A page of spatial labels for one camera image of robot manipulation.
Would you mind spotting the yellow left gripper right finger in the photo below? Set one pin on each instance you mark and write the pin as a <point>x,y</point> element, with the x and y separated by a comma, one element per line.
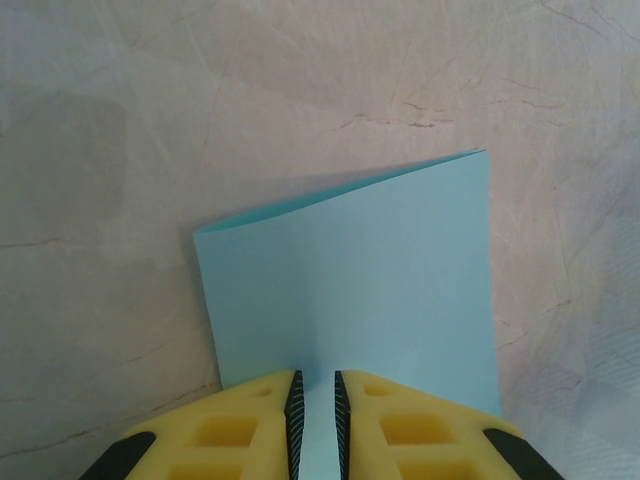
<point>425,425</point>

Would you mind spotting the light blue paper sheet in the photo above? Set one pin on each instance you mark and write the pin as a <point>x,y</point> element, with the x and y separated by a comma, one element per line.
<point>350,275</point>

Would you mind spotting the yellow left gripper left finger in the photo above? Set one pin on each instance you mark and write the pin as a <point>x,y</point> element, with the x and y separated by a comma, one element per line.
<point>225,420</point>

